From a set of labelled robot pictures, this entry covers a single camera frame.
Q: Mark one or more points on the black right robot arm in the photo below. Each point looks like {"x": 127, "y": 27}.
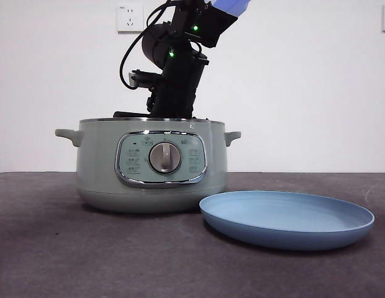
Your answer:
{"x": 180, "y": 80}

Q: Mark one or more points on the pale green electric steamer pot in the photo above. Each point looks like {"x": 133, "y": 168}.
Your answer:
{"x": 96, "y": 161}

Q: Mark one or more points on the blue round plate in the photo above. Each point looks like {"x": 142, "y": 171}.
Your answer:
{"x": 284, "y": 217}

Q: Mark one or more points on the pale grey right wrist camera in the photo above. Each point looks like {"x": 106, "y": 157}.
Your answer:
{"x": 133, "y": 80}

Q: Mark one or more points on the white wall power socket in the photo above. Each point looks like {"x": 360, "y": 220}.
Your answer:
{"x": 127, "y": 18}

